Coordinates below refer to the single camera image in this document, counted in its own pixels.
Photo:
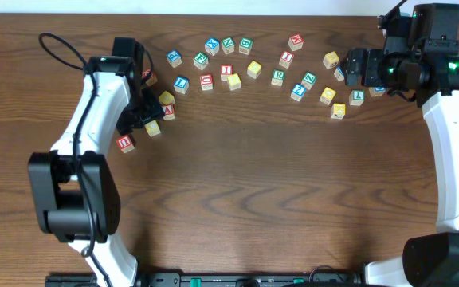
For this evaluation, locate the green N block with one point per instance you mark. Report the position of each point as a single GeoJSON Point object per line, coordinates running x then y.
{"type": "Point", "coordinates": [228, 45]}

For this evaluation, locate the red I block right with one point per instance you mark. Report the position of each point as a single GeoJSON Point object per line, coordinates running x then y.
{"type": "Point", "coordinates": [286, 59]}

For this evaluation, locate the red U block centre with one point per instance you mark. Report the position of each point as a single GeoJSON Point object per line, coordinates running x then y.
{"type": "Point", "coordinates": [206, 82]}

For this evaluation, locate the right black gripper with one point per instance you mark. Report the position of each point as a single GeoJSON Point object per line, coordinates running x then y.
{"type": "Point", "coordinates": [353, 67]}

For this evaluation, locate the green Z block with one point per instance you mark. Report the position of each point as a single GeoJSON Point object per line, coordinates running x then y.
{"type": "Point", "coordinates": [308, 80]}

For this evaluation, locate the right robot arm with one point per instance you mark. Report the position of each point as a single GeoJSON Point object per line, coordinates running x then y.
{"type": "Point", "coordinates": [420, 63]}

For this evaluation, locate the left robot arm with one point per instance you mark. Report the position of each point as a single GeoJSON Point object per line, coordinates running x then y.
{"type": "Point", "coordinates": [74, 194]}

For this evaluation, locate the red U block lower left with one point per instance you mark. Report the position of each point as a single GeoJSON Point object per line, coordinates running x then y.
{"type": "Point", "coordinates": [126, 143]}

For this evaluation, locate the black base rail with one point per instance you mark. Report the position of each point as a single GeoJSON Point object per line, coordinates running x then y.
{"type": "Point", "coordinates": [320, 277]}

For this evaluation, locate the yellow S block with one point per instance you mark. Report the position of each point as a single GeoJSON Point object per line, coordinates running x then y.
{"type": "Point", "coordinates": [234, 82]}

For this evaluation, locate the red W block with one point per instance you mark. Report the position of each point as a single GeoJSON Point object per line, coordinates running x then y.
{"type": "Point", "coordinates": [295, 42]}

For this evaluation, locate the blue 2 block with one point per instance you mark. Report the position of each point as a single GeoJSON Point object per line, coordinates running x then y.
{"type": "Point", "coordinates": [298, 92]}

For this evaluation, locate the red I block left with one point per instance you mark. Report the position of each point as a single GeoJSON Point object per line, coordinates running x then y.
{"type": "Point", "coordinates": [226, 71]}

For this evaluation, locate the yellow Q block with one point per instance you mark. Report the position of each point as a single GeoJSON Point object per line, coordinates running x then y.
{"type": "Point", "coordinates": [327, 95]}

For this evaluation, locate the yellow O block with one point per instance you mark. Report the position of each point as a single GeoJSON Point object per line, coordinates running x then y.
{"type": "Point", "coordinates": [254, 69]}

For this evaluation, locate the yellow M block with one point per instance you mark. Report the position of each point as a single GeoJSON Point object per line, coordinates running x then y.
{"type": "Point", "coordinates": [331, 60]}

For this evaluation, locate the blue D block lower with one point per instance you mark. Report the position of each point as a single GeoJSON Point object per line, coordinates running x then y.
{"type": "Point", "coordinates": [377, 91]}

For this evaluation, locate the red i block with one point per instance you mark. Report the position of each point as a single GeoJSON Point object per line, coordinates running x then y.
{"type": "Point", "coordinates": [226, 71]}
{"type": "Point", "coordinates": [286, 59]}

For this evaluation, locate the yellow K block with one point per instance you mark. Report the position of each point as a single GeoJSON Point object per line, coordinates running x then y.
{"type": "Point", "coordinates": [338, 111]}

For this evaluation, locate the blue P block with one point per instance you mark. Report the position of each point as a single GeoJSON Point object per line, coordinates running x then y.
{"type": "Point", "coordinates": [174, 58]}

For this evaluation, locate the blue X block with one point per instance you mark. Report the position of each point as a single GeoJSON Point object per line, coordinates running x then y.
{"type": "Point", "coordinates": [212, 46]}

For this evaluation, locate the green R block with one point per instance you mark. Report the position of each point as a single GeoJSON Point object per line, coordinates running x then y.
{"type": "Point", "coordinates": [278, 77]}

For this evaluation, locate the yellow C block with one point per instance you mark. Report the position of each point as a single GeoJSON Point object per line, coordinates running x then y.
{"type": "Point", "coordinates": [153, 128]}

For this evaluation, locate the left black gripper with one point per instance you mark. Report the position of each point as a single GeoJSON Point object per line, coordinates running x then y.
{"type": "Point", "coordinates": [142, 115]}

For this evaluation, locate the green F block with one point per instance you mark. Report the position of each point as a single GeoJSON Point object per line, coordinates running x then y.
{"type": "Point", "coordinates": [201, 60]}

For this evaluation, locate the blue 5 block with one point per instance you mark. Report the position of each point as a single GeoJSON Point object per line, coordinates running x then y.
{"type": "Point", "coordinates": [339, 75]}

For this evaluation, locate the green B block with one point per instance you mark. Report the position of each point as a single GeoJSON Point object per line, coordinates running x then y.
{"type": "Point", "coordinates": [245, 46]}

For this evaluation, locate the red u block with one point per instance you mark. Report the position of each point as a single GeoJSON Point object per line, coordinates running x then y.
{"type": "Point", "coordinates": [206, 82]}
{"type": "Point", "coordinates": [126, 143]}

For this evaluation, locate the blue L block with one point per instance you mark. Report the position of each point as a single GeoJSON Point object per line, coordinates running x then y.
{"type": "Point", "coordinates": [181, 84]}

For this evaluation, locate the red A block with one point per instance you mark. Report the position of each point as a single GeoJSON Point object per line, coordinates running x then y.
{"type": "Point", "coordinates": [169, 112]}

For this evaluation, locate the green L block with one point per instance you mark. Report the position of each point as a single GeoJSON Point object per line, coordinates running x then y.
{"type": "Point", "coordinates": [356, 97]}

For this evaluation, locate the yellow block near A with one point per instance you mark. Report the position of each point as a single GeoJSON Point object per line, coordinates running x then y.
{"type": "Point", "coordinates": [166, 98]}

